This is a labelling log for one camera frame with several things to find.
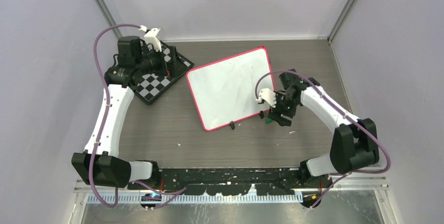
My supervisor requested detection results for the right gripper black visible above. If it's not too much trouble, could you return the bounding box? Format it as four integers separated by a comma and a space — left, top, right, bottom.
268, 91, 299, 126

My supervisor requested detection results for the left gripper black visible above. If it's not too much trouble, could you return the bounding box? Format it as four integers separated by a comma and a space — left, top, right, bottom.
136, 45, 188, 78

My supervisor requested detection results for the whiteboard with red frame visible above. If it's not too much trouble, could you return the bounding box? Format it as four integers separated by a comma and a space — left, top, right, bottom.
186, 47, 275, 131

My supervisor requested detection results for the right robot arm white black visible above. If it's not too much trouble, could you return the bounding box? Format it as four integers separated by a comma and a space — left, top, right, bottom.
255, 70, 380, 188

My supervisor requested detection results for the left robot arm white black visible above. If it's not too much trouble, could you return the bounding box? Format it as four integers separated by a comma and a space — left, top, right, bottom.
71, 36, 194, 189

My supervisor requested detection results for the black and white chessboard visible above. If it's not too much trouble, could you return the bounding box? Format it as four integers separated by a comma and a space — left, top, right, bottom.
135, 41, 194, 105

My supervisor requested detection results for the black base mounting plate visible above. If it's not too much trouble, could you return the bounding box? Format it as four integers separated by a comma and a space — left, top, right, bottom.
139, 168, 332, 196

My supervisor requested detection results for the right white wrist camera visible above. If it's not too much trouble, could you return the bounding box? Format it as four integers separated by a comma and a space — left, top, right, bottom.
256, 88, 276, 108

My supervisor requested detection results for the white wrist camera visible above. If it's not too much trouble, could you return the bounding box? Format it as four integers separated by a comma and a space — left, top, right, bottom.
256, 88, 276, 108
144, 28, 162, 52

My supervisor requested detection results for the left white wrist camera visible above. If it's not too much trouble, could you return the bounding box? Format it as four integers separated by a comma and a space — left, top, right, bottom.
144, 28, 162, 52

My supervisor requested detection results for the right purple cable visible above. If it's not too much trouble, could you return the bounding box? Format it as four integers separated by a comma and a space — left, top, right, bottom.
254, 70, 392, 210

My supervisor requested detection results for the purple cable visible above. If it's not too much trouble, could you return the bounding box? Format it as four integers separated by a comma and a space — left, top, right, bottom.
88, 24, 187, 210
254, 70, 392, 210

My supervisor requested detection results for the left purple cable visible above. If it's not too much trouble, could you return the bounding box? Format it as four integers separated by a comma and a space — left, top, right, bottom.
88, 24, 187, 210

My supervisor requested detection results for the slotted grey cable duct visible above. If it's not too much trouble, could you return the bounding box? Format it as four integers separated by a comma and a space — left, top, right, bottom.
103, 192, 303, 205

